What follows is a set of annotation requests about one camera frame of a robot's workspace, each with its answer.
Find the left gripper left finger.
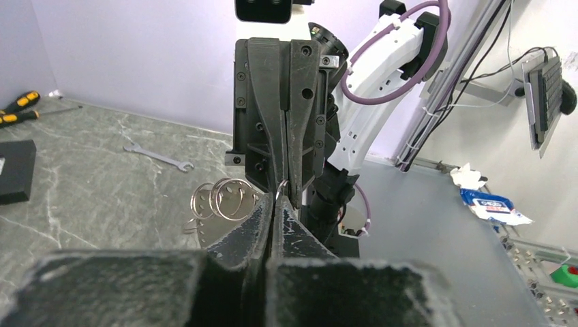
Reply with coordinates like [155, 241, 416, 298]
[1, 194, 274, 326]

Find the blue white packet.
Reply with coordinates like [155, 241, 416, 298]
[459, 189, 534, 226]

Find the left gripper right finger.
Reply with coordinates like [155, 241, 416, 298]
[266, 196, 452, 326]

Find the silver wrench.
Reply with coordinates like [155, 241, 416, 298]
[123, 143, 194, 172]

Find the white crumpled tissue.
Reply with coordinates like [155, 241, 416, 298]
[449, 163, 488, 189]

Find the black monitor on stand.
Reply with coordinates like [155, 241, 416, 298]
[521, 47, 577, 158]

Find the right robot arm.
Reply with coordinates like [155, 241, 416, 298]
[225, 1, 452, 241]

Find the green red object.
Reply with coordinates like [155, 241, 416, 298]
[550, 264, 578, 288]

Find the dark perforated ring plate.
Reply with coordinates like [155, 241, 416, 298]
[181, 189, 261, 247]

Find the aluminium rail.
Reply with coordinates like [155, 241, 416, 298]
[397, 153, 578, 327]

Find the silver keyring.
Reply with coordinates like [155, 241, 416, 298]
[210, 178, 246, 221]
[189, 183, 213, 220]
[215, 178, 260, 221]

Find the black rectangular box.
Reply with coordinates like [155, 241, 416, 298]
[1, 140, 37, 205]

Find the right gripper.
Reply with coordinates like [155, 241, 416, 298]
[226, 37, 340, 208]

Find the yellow black screwdriver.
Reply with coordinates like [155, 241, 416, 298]
[1, 91, 41, 114]
[1, 106, 83, 129]

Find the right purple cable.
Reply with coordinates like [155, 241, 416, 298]
[339, 0, 453, 106]

